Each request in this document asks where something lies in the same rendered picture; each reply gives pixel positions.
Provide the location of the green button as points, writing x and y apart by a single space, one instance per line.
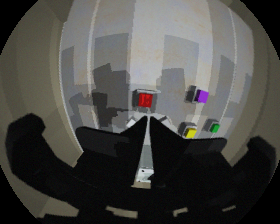
212 126

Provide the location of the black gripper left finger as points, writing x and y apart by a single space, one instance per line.
125 146

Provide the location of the purple button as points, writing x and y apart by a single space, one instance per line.
198 95

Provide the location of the yellow button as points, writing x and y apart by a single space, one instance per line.
188 129

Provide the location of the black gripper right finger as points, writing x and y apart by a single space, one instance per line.
170 150

